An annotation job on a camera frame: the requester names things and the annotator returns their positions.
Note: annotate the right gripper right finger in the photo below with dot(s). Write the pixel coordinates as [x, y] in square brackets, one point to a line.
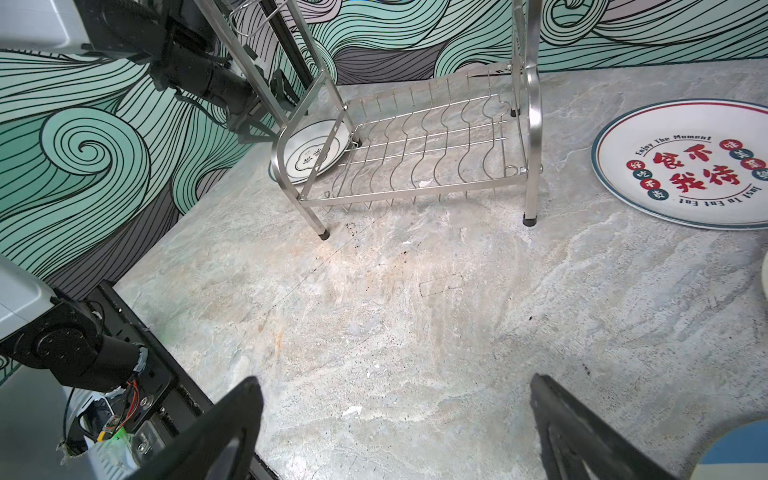
[578, 444]

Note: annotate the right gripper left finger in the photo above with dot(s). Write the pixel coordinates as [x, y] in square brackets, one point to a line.
[219, 445]

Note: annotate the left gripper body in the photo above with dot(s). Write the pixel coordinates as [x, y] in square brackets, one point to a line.
[180, 68]

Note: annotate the white plate black outline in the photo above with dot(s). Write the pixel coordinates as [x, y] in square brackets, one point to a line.
[304, 147]

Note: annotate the blue striped plate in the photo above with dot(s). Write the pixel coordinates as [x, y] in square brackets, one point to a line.
[739, 454]

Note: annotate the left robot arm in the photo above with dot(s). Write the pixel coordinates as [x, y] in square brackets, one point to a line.
[115, 117]

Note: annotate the white plate red characters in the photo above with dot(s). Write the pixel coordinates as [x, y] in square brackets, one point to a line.
[699, 162]

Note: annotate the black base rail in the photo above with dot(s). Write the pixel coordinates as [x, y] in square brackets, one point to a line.
[169, 400]

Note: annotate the steel wire dish rack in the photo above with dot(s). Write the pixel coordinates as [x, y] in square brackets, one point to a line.
[477, 129]

